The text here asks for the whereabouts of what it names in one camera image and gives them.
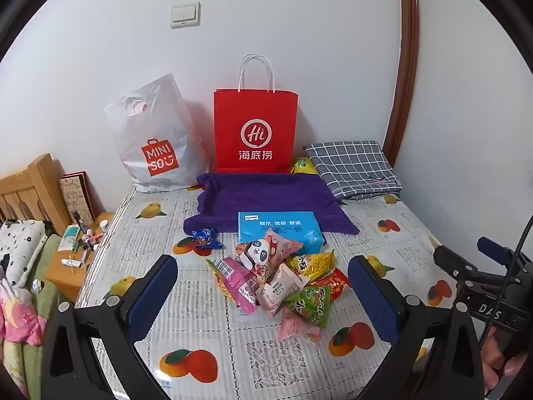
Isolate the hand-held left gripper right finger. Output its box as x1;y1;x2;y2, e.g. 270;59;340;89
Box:
347;255;486;400

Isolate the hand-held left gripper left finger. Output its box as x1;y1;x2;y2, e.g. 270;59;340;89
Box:
41;254;180;400

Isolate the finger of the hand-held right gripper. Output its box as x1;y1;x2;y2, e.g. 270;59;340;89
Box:
477;236;524;264
432;244;480;281

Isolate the red snack packet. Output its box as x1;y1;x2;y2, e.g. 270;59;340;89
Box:
310;269;352;301

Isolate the yellow snack packet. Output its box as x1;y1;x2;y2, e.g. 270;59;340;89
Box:
286;251;336;282

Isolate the magenta pink snack packet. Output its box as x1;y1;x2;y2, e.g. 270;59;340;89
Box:
207;257;259;315

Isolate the pink peach candy packet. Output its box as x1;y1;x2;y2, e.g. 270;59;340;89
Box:
277;308;321;342

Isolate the light pink snack packet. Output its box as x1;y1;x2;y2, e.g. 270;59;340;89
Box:
255;264;309;317

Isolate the panda print snack packet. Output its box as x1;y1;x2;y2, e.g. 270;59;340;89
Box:
235;231;302;276

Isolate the person's right hand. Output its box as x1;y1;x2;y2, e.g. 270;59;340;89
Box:
481;325;530;390

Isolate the fruit print tablecloth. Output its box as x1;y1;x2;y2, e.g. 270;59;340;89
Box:
75;183;484;400

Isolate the green snack packet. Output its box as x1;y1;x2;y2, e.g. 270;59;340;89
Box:
285;285;332;329

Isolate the blue snack packet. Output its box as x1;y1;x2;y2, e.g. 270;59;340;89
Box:
192;227;223;251

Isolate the wooden nightstand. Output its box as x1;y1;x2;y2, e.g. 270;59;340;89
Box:
45;212;115;303

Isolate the blue tissue pack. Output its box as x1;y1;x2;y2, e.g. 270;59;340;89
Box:
238;211;326;255

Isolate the grey checked folded cloth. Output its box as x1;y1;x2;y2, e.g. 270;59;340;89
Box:
302;140;402;201

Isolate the pink star cloth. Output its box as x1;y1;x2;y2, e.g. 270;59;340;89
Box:
0;279;47;346

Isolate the white dotted pillow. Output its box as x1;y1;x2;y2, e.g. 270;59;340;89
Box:
0;219;48;288

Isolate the purple towel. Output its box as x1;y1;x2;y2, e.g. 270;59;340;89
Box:
183;172;359;236

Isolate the yellow green snack bag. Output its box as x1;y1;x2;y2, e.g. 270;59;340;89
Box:
290;156;319;174

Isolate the green blanket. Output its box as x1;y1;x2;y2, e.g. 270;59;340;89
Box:
0;233;71;398

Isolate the wooden headboard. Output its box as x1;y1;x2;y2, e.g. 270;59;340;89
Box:
0;153;71;234

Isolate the white plastic shopping bag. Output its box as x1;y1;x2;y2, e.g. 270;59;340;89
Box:
103;73;201;193

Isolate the red paper bag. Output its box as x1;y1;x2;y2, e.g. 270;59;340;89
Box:
214;53;299;173

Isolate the black cable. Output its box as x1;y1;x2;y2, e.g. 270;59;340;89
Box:
478;216;533;348

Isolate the brown wooden door frame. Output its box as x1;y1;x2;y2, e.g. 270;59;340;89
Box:
383;0;420;163

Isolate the white light switch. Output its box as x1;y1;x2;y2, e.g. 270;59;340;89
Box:
170;3;201;29

